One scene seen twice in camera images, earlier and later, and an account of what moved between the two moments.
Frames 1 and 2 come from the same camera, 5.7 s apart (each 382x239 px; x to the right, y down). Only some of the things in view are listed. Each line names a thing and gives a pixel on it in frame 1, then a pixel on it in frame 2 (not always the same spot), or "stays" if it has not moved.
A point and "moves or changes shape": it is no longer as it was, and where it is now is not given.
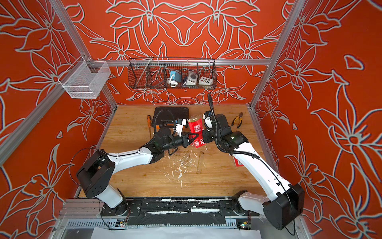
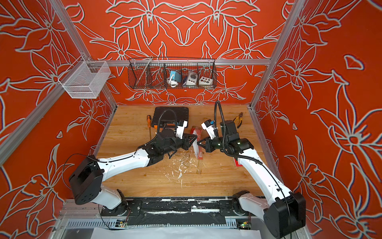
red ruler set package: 237,163 stays
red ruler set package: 195,125 moves or changes shape
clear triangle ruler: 185,160 stays
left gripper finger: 193,135 stays
